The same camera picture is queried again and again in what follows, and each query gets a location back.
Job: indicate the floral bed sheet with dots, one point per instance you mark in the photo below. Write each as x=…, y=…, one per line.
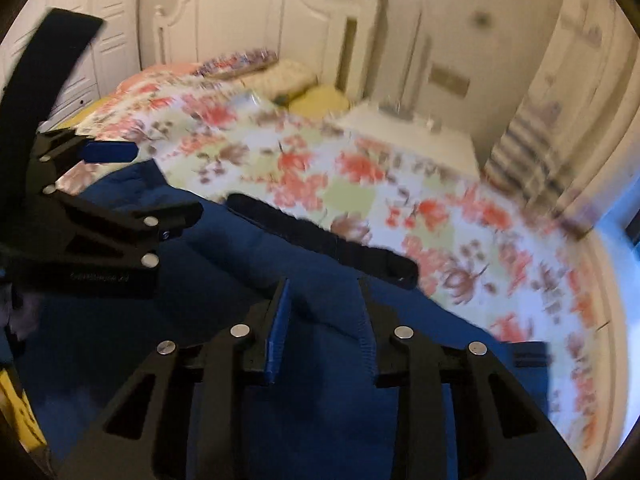
x=350, y=170

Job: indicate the white window sill bench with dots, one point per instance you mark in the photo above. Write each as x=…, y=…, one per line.
x=612, y=280

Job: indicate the navy blue puffer jacket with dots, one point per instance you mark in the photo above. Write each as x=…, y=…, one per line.
x=310, y=430

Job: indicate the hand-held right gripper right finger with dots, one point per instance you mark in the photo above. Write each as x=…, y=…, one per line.
x=405, y=360

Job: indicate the yellow bed sheet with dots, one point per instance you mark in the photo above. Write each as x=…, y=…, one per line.
x=20, y=410

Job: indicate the yellow pillow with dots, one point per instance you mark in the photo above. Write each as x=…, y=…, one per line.
x=320, y=100

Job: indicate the slim white desk lamp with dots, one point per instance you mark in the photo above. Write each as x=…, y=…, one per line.
x=400, y=107

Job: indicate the white bed headboard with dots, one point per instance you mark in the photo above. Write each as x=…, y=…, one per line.
x=250, y=15

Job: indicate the cream pillow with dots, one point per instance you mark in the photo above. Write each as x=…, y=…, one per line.
x=280, y=77

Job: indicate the white nightstand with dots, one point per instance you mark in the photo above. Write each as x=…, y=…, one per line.
x=430, y=145

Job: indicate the embroidered colourful pillow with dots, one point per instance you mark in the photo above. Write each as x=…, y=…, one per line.
x=240, y=62

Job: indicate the printed cream curtain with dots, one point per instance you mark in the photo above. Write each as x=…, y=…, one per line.
x=560, y=110

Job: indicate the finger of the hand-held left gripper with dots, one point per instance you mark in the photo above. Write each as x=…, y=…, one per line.
x=150, y=222
x=110, y=151

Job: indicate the white wardrobe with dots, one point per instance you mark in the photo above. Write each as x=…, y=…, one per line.
x=110, y=35

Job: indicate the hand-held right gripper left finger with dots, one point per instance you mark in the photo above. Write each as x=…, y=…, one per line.
x=277, y=330

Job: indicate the gold wall socket panel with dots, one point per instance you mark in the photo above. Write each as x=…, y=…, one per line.
x=450, y=79

